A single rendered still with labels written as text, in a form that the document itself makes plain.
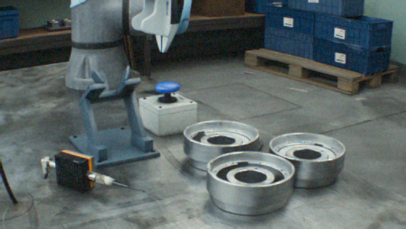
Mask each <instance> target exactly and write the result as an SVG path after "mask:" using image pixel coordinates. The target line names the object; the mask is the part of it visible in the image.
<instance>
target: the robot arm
mask: <svg viewBox="0 0 406 229"><path fill-rule="evenodd" d="M70 8H71V9H72V11H71V19H72V24H71V28H72V38H71V39H72V54H71V57H70V61H69V64H68V67H67V72H66V75H65V80H66V84H65V85H66V86H67V87H68V88H70V89H71V88H73V89H76V90H81V91H86V89H87V87H88V85H92V84H95V83H94V80H93V79H92V78H91V71H95V70H103V72H104V74H105V75H106V76H107V82H108V87H109V90H113V89H117V88H119V87H120V85H121V81H122V76H123V70H124V69H125V68H126V67H127V66H130V65H129V64H128V60H127V57H126V53H125V50H124V48H123V36H142V35H156V37H157V44H158V47H159V50H160V51H161V52H162V53H164V52H167V50H168V49H169V47H170V45H171V43H172V41H173V38H174V36H175V34H181V33H183V32H185V31H186V29H187V27H188V23H189V14H190V8H191V0H71V5H70Z"/></svg>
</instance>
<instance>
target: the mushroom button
mask: <svg viewBox="0 0 406 229"><path fill-rule="evenodd" d="M155 90H156V91H157V92H160V93H163V94H164V99H171V93H175V92H178V91H179V90H180V86H179V84H178V83H175V82H172V81H163V82H161V83H158V84H156V86H155Z"/></svg>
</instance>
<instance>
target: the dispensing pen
mask: <svg viewBox="0 0 406 229"><path fill-rule="evenodd" d="M41 163H42V165H43V173H44V174H49V172H50V171H49V169H51V168H52V167H53V168H56V173H57V185H60V186H64V187H66V188H70V189H73V190H75V191H77V192H81V193H82V194H84V193H85V192H87V191H88V190H90V189H91V181H93V182H95V183H101V184H103V185H108V186H120V187H124V188H130V189H133V190H135V191H142V190H141V189H138V188H134V187H132V186H129V185H126V184H124V183H120V182H117V181H115V179H112V178H109V177H107V176H105V175H100V174H99V173H97V172H94V171H92V170H90V165H89V158H85V157H81V156H78V155H74V154H70V153H67V152H64V151H61V152H60V153H58V154H56V155H54V159H53V158H50V157H46V158H45V159H44V158H43V159H42V160H41ZM142 192H143V191H142Z"/></svg>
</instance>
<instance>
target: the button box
mask: <svg viewBox="0 0 406 229"><path fill-rule="evenodd" d="M139 112H140V114H141V119H142V122H143V125H144V127H145V128H146V129H147V130H150V131H151V132H153V133H154V134H155V135H157V136H159V137H160V136H167V135H171V134H175V133H182V132H183V131H184V130H185V129H186V128H187V127H188V126H190V125H192V124H194V123H197V103H196V102H194V101H191V100H189V99H187V98H185V97H183V96H181V95H179V94H176V93H172V94H171V99H164V95H161V96H153V97H148V98H142V99H139Z"/></svg>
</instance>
